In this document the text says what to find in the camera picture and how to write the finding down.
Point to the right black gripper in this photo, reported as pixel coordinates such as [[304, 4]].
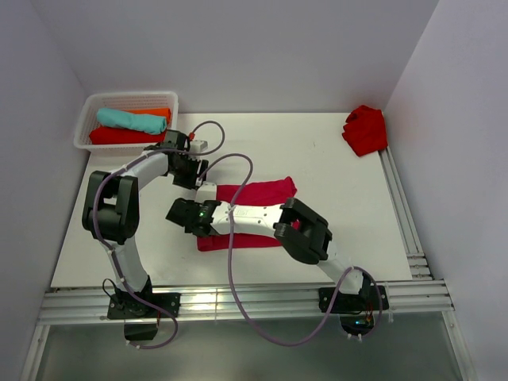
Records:
[[191, 203]]

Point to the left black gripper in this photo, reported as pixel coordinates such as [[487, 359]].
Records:
[[191, 181]]

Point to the pink t shirt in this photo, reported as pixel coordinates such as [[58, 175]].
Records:
[[254, 194]]

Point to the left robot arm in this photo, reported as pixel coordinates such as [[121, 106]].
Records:
[[111, 211]]

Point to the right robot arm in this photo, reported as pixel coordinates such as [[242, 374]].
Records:
[[303, 234]]

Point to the teal rolled t shirt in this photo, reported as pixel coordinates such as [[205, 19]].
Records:
[[121, 119]]

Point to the orange rolled t shirt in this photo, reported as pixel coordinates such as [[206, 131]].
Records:
[[159, 112]]

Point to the red rolled t shirt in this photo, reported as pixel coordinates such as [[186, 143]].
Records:
[[107, 135]]

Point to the red crumpled t shirt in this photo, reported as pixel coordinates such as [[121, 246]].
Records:
[[365, 131]]

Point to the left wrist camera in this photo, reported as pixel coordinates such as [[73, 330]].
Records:
[[197, 146]]

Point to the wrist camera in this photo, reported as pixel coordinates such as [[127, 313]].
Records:
[[206, 192], [197, 146]]

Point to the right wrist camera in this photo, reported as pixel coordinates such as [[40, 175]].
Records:
[[206, 192]]

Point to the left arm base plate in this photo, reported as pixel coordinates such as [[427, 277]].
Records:
[[124, 306]]

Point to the aluminium front rail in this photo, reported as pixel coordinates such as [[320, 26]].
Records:
[[285, 300]]

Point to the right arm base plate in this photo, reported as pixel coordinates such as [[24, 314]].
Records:
[[367, 299]]

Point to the aluminium side rail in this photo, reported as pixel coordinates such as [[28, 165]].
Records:
[[414, 252]]

